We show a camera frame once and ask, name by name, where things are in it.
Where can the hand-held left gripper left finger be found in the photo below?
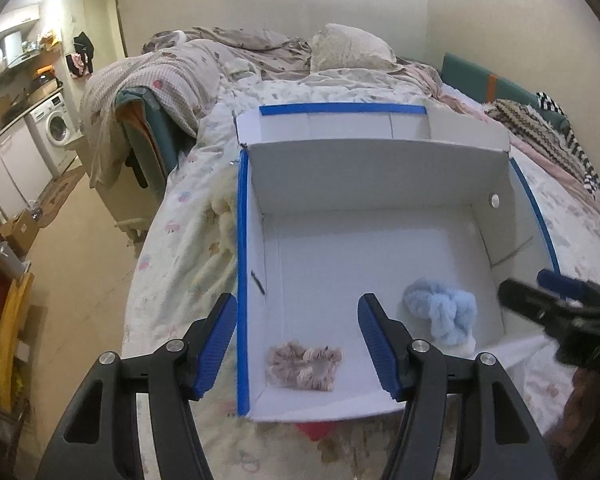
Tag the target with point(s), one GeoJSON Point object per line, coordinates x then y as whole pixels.
{"type": "Point", "coordinates": [215, 340]}

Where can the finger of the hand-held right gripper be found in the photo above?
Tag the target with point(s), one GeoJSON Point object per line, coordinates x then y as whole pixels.
{"type": "Point", "coordinates": [562, 285]}
{"type": "Point", "coordinates": [530, 302]}

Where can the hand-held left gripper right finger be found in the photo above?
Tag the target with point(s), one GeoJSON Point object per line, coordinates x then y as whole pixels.
{"type": "Point", "coordinates": [377, 340]}

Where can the light blue fluffy scrunchie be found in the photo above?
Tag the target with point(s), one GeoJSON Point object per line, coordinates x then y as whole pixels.
{"type": "Point", "coordinates": [442, 310]}

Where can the pink fluffy scrunchie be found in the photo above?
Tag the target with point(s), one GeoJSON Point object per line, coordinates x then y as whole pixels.
{"type": "Point", "coordinates": [305, 362]}

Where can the white cardboard box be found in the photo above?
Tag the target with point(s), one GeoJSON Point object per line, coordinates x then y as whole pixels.
{"type": "Point", "coordinates": [375, 240]}

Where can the bed with floral sheet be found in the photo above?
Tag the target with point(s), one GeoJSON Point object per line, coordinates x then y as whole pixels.
{"type": "Point", "coordinates": [190, 240]}

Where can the red object under box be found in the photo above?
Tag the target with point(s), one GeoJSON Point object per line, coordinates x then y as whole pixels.
{"type": "Point", "coordinates": [316, 430]}

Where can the black white striped cloth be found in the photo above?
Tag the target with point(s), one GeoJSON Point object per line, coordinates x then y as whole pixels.
{"type": "Point", "coordinates": [587, 160]}

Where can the zigzag knitted blanket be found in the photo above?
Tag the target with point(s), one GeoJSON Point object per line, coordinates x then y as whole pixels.
{"type": "Point", "coordinates": [535, 125]}

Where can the yellow wooden chair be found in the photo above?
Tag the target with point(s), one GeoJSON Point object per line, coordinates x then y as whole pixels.
{"type": "Point", "coordinates": [5, 320]}

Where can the patterned floor mat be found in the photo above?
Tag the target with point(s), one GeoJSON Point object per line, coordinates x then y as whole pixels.
{"type": "Point", "coordinates": [55, 192]}

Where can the brown cardboard box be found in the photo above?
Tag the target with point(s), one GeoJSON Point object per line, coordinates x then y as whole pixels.
{"type": "Point", "coordinates": [22, 227]}

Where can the teal headboard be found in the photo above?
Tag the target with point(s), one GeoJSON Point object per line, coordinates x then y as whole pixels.
{"type": "Point", "coordinates": [475, 77]}

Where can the beige patterned duvet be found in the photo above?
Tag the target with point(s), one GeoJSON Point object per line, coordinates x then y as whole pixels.
{"type": "Point", "coordinates": [180, 75]}

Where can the white washing machine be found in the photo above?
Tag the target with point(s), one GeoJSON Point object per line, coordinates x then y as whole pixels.
{"type": "Point", "coordinates": [55, 125]}

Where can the white kitchen cabinet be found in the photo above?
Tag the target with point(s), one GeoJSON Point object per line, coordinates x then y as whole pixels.
{"type": "Point", "coordinates": [7, 167]}

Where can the white fluffy pillow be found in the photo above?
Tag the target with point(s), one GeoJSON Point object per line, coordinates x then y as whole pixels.
{"type": "Point", "coordinates": [350, 47]}

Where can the hanging dark clothes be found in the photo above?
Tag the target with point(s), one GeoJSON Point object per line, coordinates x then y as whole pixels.
{"type": "Point", "coordinates": [81, 55]}

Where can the range hood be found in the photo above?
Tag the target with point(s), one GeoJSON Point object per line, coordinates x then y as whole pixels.
{"type": "Point", "coordinates": [7, 50]}

